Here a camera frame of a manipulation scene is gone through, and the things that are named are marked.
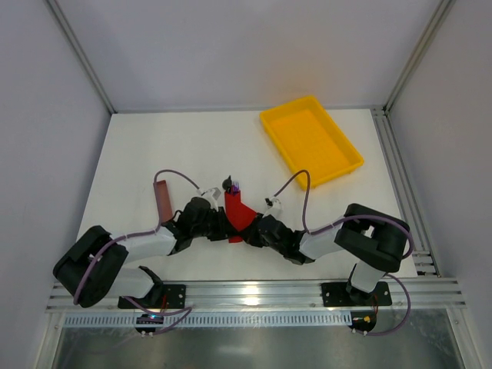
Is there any purple plastic fork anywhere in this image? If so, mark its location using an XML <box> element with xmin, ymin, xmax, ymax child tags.
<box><xmin>231</xmin><ymin>181</ymin><xmax>241</xmax><ymax>195</ymax></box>

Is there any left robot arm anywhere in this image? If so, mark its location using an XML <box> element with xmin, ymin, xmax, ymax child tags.
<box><xmin>53</xmin><ymin>197</ymin><xmax>238</xmax><ymax>308</ymax></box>

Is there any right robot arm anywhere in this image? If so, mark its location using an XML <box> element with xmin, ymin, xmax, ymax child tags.
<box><xmin>239</xmin><ymin>204</ymin><xmax>414</xmax><ymax>305</ymax></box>

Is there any brown utensil tray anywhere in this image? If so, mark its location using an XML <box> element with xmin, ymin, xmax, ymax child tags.
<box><xmin>154</xmin><ymin>180</ymin><xmax>174</xmax><ymax>224</ymax></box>

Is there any yellow plastic bin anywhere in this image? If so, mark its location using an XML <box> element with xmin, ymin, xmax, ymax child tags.
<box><xmin>259</xmin><ymin>96</ymin><xmax>364</xmax><ymax>190</ymax></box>

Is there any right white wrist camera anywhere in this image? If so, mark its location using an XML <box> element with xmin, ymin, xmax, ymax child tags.
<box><xmin>264</xmin><ymin>197</ymin><xmax>282</xmax><ymax>218</ymax></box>

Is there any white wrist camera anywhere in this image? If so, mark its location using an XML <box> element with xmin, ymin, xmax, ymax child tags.
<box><xmin>264</xmin><ymin>197</ymin><xmax>282</xmax><ymax>218</ymax></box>
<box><xmin>196</xmin><ymin>187</ymin><xmax>221</xmax><ymax>211</ymax></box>

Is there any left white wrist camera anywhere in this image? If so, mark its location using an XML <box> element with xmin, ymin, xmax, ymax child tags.
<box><xmin>196</xmin><ymin>187</ymin><xmax>221</xmax><ymax>211</ymax></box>

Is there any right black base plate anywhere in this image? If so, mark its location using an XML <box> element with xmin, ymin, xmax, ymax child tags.
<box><xmin>321</xmin><ymin>281</ymin><xmax>392</xmax><ymax>308</ymax></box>

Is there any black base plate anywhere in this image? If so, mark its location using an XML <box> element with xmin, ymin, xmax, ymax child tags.
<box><xmin>321</xmin><ymin>281</ymin><xmax>392</xmax><ymax>308</ymax></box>
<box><xmin>118</xmin><ymin>284</ymin><xmax>187</xmax><ymax>310</ymax></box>

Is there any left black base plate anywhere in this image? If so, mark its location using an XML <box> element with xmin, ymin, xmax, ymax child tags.
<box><xmin>118</xmin><ymin>284</ymin><xmax>187</xmax><ymax>310</ymax></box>

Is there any slotted cable duct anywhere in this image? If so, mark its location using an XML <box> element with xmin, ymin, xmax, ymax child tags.
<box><xmin>63</xmin><ymin>311</ymin><xmax>352</xmax><ymax>329</ymax></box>

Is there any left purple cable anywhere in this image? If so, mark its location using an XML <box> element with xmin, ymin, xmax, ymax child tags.
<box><xmin>72</xmin><ymin>169</ymin><xmax>201</xmax><ymax>334</ymax></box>

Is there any purple cable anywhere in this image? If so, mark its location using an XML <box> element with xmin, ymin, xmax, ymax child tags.
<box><xmin>72</xmin><ymin>169</ymin><xmax>201</xmax><ymax>334</ymax></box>
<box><xmin>274</xmin><ymin>169</ymin><xmax>415</xmax><ymax>336</ymax></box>

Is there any front aluminium rail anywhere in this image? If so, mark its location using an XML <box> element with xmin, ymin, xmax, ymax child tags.
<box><xmin>45</xmin><ymin>277</ymin><xmax>467</xmax><ymax>314</ymax></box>

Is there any aluminium rail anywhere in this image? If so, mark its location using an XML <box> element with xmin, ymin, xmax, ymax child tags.
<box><xmin>45</xmin><ymin>277</ymin><xmax>467</xmax><ymax>314</ymax></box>
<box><xmin>371</xmin><ymin>107</ymin><xmax>441</xmax><ymax>278</ymax></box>

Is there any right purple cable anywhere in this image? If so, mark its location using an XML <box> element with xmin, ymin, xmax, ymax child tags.
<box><xmin>274</xmin><ymin>169</ymin><xmax>415</xmax><ymax>336</ymax></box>

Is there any right side aluminium rail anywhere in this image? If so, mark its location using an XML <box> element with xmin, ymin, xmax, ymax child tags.
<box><xmin>371</xmin><ymin>107</ymin><xmax>441</xmax><ymax>278</ymax></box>

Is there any left frame post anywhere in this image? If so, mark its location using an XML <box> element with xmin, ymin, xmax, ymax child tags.
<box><xmin>44</xmin><ymin>0</ymin><xmax>117</xmax><ymax>115</ymax></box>

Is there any frame post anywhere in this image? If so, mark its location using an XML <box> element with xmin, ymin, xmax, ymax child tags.
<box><xmin>383</xmin><ymin>0</ymin><xmax>456</xmax><ymax>115</ymax></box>
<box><xmin>44</xmin><ymin>0</ymin><xmax>117</xmax><ymax>115</ymax></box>

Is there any right frame post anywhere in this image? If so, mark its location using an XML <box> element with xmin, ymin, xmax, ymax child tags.
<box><xmin>383</xmin><ymin>0</ymin><xmax>456</xmax><ymax>115</ymax></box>

